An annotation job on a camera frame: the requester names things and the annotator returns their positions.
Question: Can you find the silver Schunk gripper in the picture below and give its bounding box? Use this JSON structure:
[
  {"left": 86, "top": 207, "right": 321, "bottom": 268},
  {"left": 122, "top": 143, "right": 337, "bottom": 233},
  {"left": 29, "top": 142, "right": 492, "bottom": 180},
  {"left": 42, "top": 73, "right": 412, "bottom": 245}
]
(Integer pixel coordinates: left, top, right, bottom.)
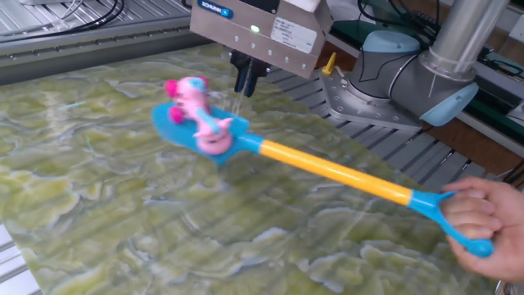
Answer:
[{"left": 188, "top": 0, "right": 335, "bottom": 99}]

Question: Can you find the green marble pattern mat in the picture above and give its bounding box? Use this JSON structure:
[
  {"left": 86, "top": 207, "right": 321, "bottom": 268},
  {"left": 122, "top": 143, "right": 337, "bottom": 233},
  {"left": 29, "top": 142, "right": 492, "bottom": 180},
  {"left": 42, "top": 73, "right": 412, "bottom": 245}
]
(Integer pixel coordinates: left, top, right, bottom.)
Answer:
[{"left": 0, "top": 42, "right": 515, "bottom": 295}]

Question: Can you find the person's bare hand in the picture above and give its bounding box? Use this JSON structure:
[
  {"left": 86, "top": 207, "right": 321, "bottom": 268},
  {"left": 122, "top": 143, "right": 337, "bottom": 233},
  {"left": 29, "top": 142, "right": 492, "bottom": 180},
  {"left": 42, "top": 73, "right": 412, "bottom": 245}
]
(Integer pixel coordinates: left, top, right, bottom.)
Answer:
[{"left": 439, "top": 175, "right": 524, "bottom": 284}]

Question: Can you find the small yellow plastic part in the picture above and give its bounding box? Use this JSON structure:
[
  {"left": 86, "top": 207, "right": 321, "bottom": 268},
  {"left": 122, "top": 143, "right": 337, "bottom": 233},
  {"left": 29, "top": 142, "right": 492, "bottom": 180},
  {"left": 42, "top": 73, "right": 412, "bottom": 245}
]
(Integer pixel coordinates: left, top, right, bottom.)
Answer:
[{"left": 321, "top": 51, "right": 338, "bottom": 76}]

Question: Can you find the black looped cable bundle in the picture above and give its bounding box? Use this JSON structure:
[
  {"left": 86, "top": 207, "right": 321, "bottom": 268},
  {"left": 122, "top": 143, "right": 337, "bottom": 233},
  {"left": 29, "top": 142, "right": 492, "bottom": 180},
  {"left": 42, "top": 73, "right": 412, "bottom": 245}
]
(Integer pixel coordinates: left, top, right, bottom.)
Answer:
[{"left": 0, "top": 0, "right": 126, "bottom": 43}]

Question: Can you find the white paper sheet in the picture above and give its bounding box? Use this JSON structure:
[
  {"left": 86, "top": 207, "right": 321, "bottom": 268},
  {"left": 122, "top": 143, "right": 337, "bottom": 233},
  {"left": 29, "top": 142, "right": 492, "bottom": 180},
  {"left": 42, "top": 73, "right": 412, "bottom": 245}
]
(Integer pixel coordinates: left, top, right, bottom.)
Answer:
[{"left": 326, "top": 0, "right": 362, "bottom": 22}]

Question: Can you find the pink toy pig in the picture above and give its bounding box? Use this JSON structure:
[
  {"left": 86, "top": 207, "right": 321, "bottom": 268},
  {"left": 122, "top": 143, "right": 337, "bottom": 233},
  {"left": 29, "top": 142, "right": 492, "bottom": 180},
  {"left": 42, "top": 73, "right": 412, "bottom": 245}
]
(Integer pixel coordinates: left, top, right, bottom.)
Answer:
[{"left": 163, "top": 75, "right": 236, "bottom": 157}]

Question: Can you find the blue yellow toy shovel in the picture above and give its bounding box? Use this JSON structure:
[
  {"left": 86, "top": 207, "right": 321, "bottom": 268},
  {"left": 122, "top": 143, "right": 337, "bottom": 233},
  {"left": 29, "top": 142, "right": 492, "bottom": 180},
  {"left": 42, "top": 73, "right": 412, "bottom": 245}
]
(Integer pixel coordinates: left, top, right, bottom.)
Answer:
[{"left": 149, "top": 102, "right": 495, "bottom": 260}]

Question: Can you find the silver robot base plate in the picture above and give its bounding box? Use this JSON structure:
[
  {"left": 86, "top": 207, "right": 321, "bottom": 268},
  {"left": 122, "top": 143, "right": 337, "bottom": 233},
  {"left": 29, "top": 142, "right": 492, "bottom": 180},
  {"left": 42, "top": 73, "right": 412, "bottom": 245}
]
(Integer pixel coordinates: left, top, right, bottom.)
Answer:
[{"left": 318, "top": 66, "right": 425, "bottom": 133}]

